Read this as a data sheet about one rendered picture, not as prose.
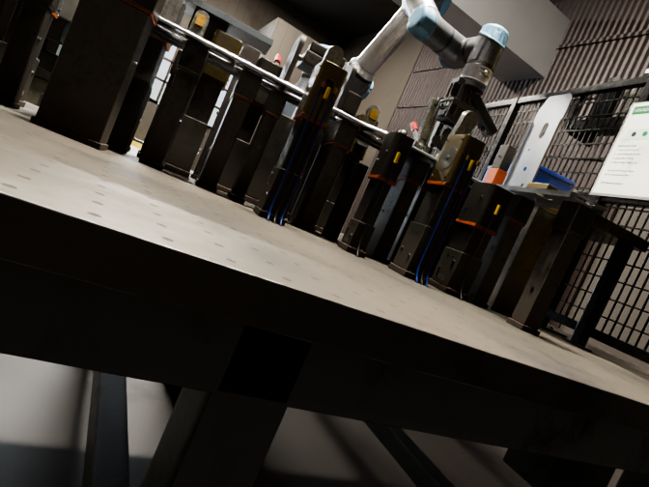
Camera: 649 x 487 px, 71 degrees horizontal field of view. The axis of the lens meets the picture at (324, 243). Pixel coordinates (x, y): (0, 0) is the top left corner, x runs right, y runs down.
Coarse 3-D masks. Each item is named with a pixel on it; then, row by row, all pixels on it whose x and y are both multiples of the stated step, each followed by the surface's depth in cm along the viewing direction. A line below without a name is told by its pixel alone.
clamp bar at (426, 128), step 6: (432, 102) 139; (438, 102) 137; (432, 108) 139; (438, 108) 140; (426, 114) 140; (432, 114) 141; (426, 120) 139; (432, 120) 141; (420, 126) 141; (426, 126) 140; (432, 126) 140; (420, 132) 139; (426, 132) 140; (432, 132) 140; (420, 138) 139; (426, 138) 140; (426, 144) 139
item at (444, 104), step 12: (456, 84) 119; (468, 84) 117; (480, 84) 117; (456, 96) 119; (468, 96) 119; (444, 108) 118; (456, 108) 117; (468, 108) 117; (444, 120) 119; (456, 120) 117
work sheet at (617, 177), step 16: (640, 112) 138; (624, 128) 142; (640, 128) 136; (624, 144) 139; (640, 144) 134; (608, 160) 142; (624, 160) 137; (640, 160) 132; (608, 176) 140; (624, 176) 135; (640, 176) 130; (592, 192) 144; (608, 192) 138; (624, 192) 133; (640, 192) 128
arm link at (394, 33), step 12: (444, 0) 149; (444, 12) 152; (396, 24) 158; (384, 36) 161; (396, 36) 160; (408, 36) 162; (372, 48) 166; (384, 48) 164; (396, 48) 165; (360, 60) 170; (372, 60) 167; (384, 60) 168; (360, 72) 170; (372, 72) 172; (360, 84) 173; (372, 84) 178; (360, 96) 177
